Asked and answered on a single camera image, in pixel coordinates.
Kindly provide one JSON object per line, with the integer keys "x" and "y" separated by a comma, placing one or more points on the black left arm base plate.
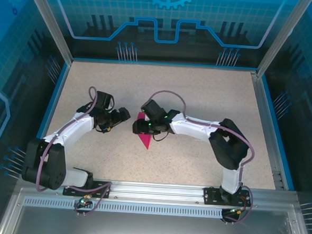
{"x": 101, "y": 194}

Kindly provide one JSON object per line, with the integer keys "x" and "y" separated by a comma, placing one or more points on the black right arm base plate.
{"x": 210, "y": 196}

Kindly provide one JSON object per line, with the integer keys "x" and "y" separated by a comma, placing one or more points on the sheet metal tray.
{"x": 149, "y": 228}

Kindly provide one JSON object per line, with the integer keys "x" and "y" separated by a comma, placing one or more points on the aluminium frame post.
{"x": 50, "y": 23}
{"x": 282, "y": 37}

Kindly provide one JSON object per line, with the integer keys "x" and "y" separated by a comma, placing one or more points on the aluminium mounting rail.
{"x": 154, "y": 191}

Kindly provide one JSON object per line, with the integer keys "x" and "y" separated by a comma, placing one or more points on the pink paper sheet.
{"x": 146, "y": 140}

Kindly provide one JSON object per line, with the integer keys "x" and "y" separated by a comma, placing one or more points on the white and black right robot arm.
{"x": 228, "y": 145}

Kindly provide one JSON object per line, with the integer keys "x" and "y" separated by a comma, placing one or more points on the aluminium side rail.
{"x": 261, "y": 102}

